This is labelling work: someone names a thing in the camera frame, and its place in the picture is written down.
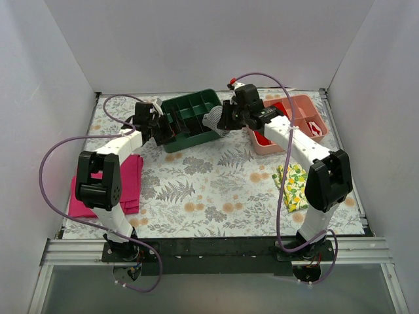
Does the black metal base rail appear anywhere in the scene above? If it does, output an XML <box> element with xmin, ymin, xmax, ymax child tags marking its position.
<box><xmin>101</xmin><ymin>234</ymin><xmax>328</xmax><ymax>279</ymax></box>

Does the red rolled cloth lower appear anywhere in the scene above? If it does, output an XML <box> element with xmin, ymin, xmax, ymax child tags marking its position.
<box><xmin>253</xmin><ymin>131</ymin><xmax>274</xmax><ymax>147</ymax></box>

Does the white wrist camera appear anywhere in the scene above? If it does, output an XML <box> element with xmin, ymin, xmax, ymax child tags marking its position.
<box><xmin>153</xmin><ymin>97</ymin><xmax>164</xmax><ymax>116</ymax></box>
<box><xmin>227</xmin><ymin>78</ymin><xmax>244</xmax><ymax>92</ymax></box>

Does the pink divided organizer tray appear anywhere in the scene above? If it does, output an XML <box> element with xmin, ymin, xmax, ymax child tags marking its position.
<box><xmin>247</xmin><ymin>95</ymin><xmax>329</xmax><ymax>156</ymax></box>

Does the red white rolled cloth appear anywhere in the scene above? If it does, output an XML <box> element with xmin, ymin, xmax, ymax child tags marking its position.
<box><xmin>307</xmin><ymin>121</ymin><xmax>323</xmax><ymax>137</ymax></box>

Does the lemon print folded cloth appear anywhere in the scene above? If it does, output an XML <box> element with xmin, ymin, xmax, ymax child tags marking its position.
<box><xmin>283</xmin><ymin>164</ymin><xmax>308</xmax><ymax>213</ymax></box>

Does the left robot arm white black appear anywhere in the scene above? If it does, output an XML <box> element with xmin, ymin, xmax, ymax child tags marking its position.
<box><xmin>75</xmin><ymin>102</ymin><xmax>188</xmax><ymax>262</ymax></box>

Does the red rolled cloth upper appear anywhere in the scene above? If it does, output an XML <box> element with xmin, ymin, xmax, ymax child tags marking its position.
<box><xmin>270</xmin><ymin>102</ymin><xmax>288</xmax><ymax>116</ymax></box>

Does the grey striped boxer underwear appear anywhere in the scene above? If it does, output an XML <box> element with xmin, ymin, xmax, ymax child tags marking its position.
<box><xmin>202</xmin><ymin>105</ymin><xmax>229</xmax><ymax>137</ymax></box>

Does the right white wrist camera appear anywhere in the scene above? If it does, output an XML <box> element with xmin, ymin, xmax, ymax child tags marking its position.
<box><xmin>227</xmin><ymin>78</ymin><xmax>244</xmax><ymax>92</ymax></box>

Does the pink folded cloth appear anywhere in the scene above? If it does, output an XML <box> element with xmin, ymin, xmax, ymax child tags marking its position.
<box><xmin>68</xmin><ymin>154</ymin><xmax>143</xmax><ymax>218</ymax></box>

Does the green divided organizer tray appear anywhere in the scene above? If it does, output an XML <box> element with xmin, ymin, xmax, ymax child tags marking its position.
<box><xmin>161</xmin><ymin>89</ymin><xmax>221</xmax><ymax>153</ymax></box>

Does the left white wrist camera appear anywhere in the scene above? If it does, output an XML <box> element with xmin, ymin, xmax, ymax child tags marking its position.
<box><xmin>153</xmin><ymin>97</ymin><xmax>164</xmax><ymax>116</ymax></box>

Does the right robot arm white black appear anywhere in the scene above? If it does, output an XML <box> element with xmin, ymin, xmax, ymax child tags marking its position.
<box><xmin>217</xmin><ymin>82</ymin><xmax>353</xmax><ymax>260</ymax></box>

